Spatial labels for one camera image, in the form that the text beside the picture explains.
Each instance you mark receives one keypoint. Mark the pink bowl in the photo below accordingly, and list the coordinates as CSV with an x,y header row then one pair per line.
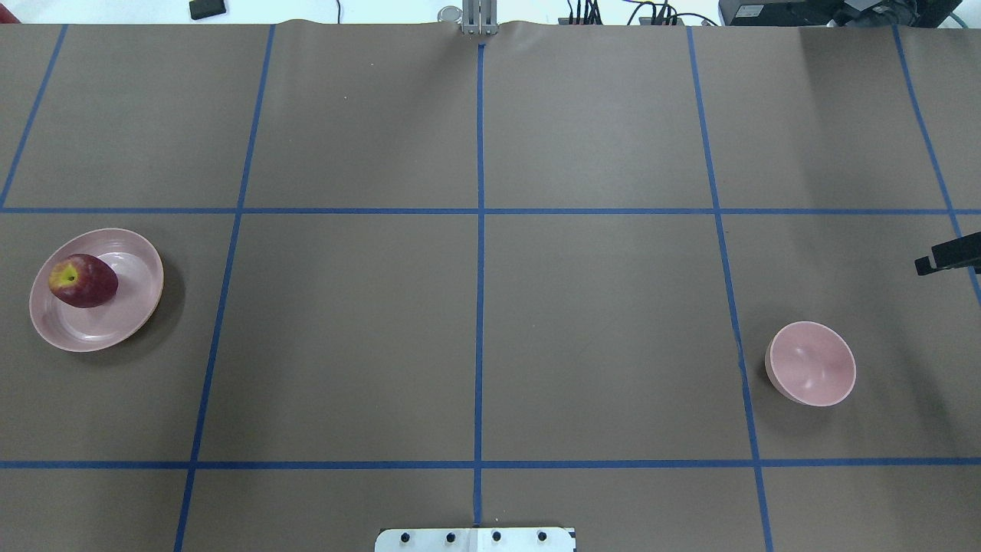
x,y
810,364

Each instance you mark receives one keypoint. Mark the aluminium frame post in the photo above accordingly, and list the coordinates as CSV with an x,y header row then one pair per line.
x,y
479,17

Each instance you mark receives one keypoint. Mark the white camera mast base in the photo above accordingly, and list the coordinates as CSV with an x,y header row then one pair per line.
x,y
477,539

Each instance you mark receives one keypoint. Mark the pink plate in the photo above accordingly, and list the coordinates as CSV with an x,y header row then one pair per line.
x,y
138,266

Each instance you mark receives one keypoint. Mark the small black pad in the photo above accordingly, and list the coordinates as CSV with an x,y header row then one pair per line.
x,y
202,9

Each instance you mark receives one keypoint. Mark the red apple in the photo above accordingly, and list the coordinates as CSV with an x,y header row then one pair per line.
x,y
83,281

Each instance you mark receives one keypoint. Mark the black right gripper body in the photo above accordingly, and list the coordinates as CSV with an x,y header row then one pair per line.
x,y
953,256

